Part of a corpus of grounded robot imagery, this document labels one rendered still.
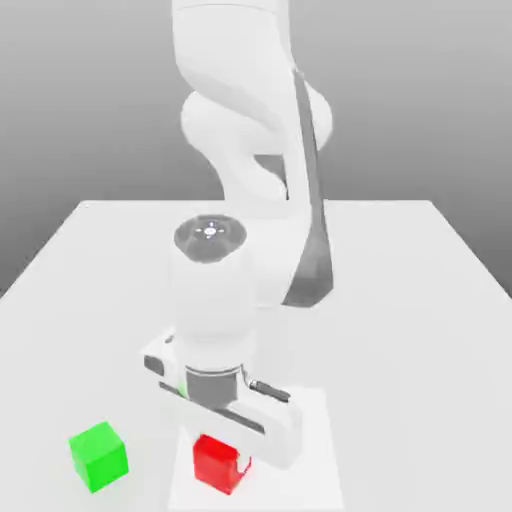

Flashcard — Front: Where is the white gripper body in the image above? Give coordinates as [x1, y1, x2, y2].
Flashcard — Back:
[157, 379, 304, 470]

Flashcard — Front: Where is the small red cube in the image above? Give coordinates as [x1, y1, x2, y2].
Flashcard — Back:
[192, 434, 253, 496]

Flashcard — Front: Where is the small green cube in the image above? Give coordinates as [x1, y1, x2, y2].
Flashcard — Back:
[68, 420, 130, 495]

